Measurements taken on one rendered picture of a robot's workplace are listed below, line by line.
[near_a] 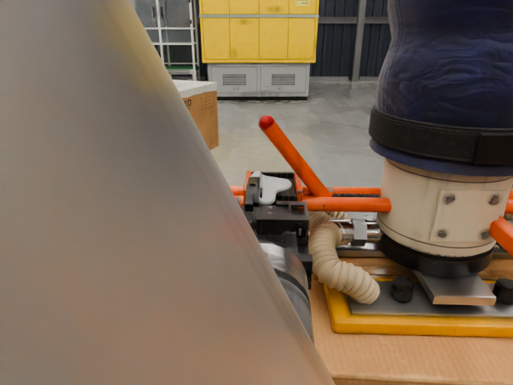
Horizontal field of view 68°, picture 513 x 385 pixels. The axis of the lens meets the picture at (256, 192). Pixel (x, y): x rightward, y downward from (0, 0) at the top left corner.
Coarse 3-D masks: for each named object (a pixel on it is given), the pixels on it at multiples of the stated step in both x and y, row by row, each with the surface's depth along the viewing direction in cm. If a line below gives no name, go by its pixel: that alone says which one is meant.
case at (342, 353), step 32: (320, 288) 58; (320, 320) 52; (320, 352) 47; (352, 352) 47; (384, 352) 47; (416, 352) 47; (448, 352) 47; (480, 352) 47; (512, 352) 47; (352, 384) 44; (384, 384) 44; (416, 384) 44; (448, 384) 43; (480, 384) 43; (512, 384) 43
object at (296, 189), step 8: (248, 176) 58; (280, 176) 61; (288, 176) 61; (296, 176) 58; (296, 184) 55; (280, 192) 55; (288, 192) 55; (296, 192) 55; (280, 200) 53; (288, 200) 53; (296, 200) 53; (296, 208) 54
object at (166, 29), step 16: (144, 0) 685; (160, 0) 686; (176, 0) 686; (192, 0) 739; (144, 16) 696; (160, 16) 696; (176, 16) 696; (192, 16) 750; (160, 32) 705; (176, 32) 707; (192, 32) 705; (160, 48) 716; (176, 48) 773; (192, 48) 716
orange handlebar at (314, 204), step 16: (240, 192) 59; (304, 192) 59; (336, 192) 58; (352, 192) 58; (368, 192) 58; (512, 192) 58; (320, 208) 55; (336, 208) 55; (352, 208) 55; (368, 208) 55; (384, 208) 55; (512, 208) 54; (496, 224) 48; (496, 240) 48; (512, 240) 45; (512, 256) 45
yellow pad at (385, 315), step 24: (384, 288) 54; (408, 288) 51; (504, 288) 51; (336, 312) 51; (360, 312) 50; (384, 312) 50; (408, 312) 50; (432, 312) 50; (456, 312) 50; (480, 312) 50; (504, 312) 50; (480, 336) 49; (504, 336) 49
